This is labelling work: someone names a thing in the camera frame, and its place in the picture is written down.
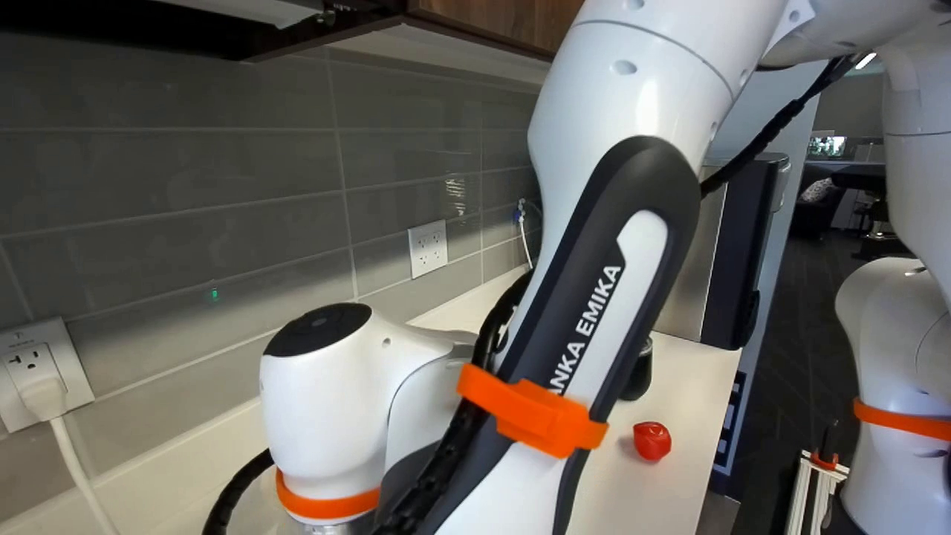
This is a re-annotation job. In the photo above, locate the red toy pepper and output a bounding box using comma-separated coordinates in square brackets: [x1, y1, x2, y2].
[629, 420, 675, 463]

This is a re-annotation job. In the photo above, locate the black rack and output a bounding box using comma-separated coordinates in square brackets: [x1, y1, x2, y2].
[700, 154, 789, 354]

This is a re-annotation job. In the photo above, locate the white stand with orange clip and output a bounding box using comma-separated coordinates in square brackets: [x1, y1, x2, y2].
[785, 447, 853, 535]

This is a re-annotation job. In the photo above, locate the white double wall outlet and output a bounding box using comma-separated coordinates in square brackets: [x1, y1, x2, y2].
[404, 218, 452, 280]

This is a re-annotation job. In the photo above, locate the wide orange cable clamp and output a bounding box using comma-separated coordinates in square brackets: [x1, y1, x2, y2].
[453, 362, 608, 460]

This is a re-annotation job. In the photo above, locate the wooden wall cabinet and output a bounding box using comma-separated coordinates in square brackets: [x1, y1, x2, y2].
[0, 0, 589, 66]

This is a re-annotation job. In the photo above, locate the orange flange ring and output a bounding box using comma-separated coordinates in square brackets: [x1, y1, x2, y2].
[272, 466, 385, 525]

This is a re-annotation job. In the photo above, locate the white power cable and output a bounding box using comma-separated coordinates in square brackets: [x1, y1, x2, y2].
[18, 381, 118, 535]

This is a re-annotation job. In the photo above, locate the wall outlet with white plug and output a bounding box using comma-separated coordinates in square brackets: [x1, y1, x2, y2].
[0, 316, 98, 436]

